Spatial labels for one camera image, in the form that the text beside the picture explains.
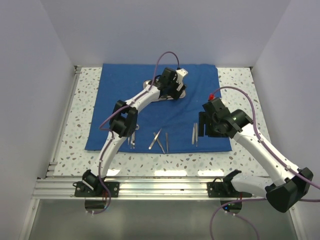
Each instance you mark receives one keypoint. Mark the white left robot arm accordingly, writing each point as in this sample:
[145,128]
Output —
[123,121]

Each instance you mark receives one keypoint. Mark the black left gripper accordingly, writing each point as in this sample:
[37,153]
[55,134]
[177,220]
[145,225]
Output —
[175,93]

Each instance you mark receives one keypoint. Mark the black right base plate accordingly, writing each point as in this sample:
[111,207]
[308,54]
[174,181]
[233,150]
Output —
[217,189]

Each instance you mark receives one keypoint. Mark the steel surgical scissors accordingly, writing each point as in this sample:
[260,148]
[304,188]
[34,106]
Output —
[133,138]

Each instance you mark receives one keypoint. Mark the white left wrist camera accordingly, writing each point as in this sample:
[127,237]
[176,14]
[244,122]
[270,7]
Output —
[181,74]

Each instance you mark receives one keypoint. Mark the thin steel scalpel handle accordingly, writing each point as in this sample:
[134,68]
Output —
[196,134]

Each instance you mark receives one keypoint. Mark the broad steel tweezers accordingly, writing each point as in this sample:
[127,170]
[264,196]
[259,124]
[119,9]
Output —
[193,134]

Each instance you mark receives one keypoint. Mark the aluminium mounting rail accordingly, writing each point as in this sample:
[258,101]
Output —
[174,186]

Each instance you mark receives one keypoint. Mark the angled steel tweezers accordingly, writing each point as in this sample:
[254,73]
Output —
[155,138]

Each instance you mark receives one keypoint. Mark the thin steel tweezers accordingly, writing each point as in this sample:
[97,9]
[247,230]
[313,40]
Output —
[159,143]

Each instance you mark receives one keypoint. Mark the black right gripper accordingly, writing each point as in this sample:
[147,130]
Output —
[204,118]

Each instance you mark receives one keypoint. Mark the blue surgical drape cloth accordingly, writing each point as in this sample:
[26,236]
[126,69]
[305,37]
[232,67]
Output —
[176,117]

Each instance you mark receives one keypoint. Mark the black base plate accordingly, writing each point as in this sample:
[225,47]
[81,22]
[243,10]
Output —
[217,189]
[83,191]

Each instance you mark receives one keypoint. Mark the stainless steel instrument tray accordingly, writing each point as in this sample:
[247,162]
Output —
[164,97]

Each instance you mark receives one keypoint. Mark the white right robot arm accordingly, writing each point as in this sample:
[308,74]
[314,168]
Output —
[287,183]

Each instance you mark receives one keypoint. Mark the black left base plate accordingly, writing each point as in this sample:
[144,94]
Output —
[83,191]

